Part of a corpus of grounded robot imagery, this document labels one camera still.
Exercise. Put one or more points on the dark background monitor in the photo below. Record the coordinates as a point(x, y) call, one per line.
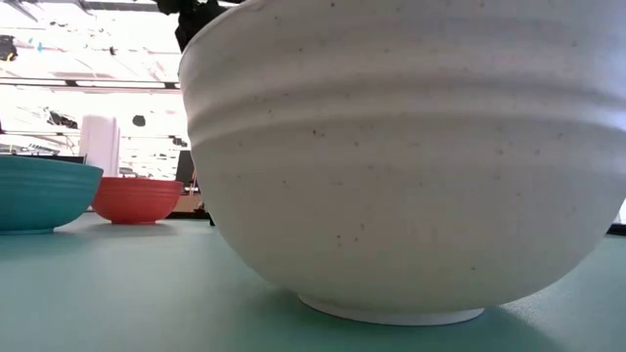
point(185, 168)

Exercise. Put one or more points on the white speckled ribbed bowl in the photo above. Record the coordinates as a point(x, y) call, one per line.
point(401, 161)

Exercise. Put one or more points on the red ribbed bowl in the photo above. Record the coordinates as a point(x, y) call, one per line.
point(137, 200)

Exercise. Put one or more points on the green table mat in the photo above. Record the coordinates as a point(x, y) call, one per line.
point(122, 293)

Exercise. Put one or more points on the white building column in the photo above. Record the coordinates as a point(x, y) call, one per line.
point(100, 146)

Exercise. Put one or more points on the teal ribbed bowl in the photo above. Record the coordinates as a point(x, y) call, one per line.
point(39, 195)

